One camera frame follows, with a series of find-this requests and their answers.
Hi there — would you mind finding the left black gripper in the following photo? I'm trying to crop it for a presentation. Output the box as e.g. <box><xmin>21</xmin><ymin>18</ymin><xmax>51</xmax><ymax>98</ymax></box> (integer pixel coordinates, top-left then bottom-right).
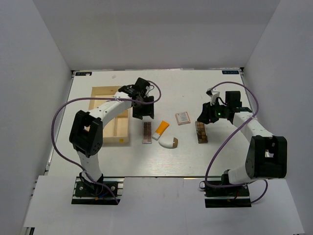
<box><xmin>133</xmin><ymin>95</ymin><xmax>155</xmax><ymax>120</ymax></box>

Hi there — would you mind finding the square pink compact box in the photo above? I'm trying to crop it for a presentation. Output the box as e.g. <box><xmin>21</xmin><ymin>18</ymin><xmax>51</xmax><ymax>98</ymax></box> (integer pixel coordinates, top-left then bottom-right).
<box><xmin>175</xmin><ymin>112</ymin><xmax>191</xmax><ymax>125</ymax></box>

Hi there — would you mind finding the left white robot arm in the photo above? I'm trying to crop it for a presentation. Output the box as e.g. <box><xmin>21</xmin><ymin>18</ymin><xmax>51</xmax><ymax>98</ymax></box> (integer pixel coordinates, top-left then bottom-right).
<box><xmin>69</xmin><ymin>77</ymin><xmax>156</xmax><ymax>196</ymax></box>

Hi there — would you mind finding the pink eyeshadow palette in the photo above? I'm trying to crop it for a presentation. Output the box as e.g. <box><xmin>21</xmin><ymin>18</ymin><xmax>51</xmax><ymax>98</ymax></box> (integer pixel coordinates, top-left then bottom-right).
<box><xmin>142</xmin><ymin>121</ymin><xmax>152</xmax><ymax>144</ymax></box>

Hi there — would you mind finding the white egg-shaped gold-tip case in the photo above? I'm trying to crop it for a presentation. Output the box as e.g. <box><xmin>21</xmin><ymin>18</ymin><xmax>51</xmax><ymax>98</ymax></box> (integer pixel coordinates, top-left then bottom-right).
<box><xmin>158</xmin><ymin>137</ymin><xmax>179</xmax><ymax>149</ymax></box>

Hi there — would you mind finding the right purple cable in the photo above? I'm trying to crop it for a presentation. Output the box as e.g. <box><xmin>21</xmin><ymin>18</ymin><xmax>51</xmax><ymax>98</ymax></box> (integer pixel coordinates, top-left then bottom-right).
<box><xmin>199</xmin><ymin>82</ymin><xmax>268</xmax><ymax>205</ymax></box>

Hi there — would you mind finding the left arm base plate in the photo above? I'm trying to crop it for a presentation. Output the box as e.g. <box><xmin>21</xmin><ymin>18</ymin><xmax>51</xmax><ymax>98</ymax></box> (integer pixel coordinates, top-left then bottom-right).
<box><xmin>71</xmin><ymin>177</ymin><xmax>124</xmax><ymax>206</ymax></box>

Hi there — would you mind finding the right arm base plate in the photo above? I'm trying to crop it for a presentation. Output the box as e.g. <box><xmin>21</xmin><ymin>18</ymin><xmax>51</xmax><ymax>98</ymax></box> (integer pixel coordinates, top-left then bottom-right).
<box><xmin>199</xmin><ymin>181</ymin><xmax>251</xmax><ymax>208</ymax></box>

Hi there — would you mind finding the orange cosmetic tube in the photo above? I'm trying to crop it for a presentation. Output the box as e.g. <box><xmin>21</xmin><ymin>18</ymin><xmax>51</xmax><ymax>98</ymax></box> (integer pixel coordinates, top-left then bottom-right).
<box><xmin>152</xmin><ymin>121</ymin><xmax>170</xmax><ymax>140</ymax></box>

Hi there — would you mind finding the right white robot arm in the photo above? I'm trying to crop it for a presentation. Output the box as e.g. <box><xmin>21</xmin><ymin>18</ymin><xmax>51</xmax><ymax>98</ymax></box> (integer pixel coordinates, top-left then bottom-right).
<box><xmin>198</xmin><ymin>90</ymin><xmax>287</xmax><ymax>195</ymax></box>

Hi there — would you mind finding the wooden organizer tray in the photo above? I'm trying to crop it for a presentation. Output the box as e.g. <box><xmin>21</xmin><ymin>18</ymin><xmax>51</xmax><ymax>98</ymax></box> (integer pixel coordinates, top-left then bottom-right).
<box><xmin>89</xmin><ymin>86</ymin><xmax>130</xmax><ymax>146</ymax></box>

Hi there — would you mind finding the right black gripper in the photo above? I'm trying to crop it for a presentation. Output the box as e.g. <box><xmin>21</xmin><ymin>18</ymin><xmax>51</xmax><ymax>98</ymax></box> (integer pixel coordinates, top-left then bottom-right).
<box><xmin>197</xmin><ymin>99</ymin><xmax>229</xmax><ymax>124</ymax></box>

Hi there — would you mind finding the brown eyeshadow palette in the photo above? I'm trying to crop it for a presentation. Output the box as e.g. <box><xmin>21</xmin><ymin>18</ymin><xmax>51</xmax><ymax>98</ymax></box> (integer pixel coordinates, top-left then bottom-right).
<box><xmin>195</xmin><ymin>121</ymin><xmax>208</xmax><ymax>143</ymax></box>

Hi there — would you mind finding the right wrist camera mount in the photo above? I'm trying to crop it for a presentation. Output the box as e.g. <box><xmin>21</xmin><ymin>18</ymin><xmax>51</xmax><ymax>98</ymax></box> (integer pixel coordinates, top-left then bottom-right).
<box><xmin>206</xmin><ymin>88</ymin><xmax>220</xmax><ymax>106</ymax></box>

